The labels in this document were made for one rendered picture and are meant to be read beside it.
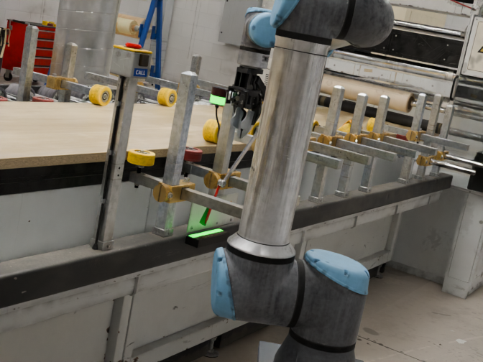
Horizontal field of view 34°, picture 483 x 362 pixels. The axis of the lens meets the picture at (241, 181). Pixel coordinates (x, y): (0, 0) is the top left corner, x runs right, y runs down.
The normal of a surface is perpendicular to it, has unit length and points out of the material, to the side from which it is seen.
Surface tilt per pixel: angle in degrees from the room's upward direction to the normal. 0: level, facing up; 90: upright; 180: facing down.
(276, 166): 90
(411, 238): 90
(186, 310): 90
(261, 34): 90
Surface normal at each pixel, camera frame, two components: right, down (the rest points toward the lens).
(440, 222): -0.52, 0.07
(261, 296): 0.11, 0.22
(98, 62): 0.71, 0.27
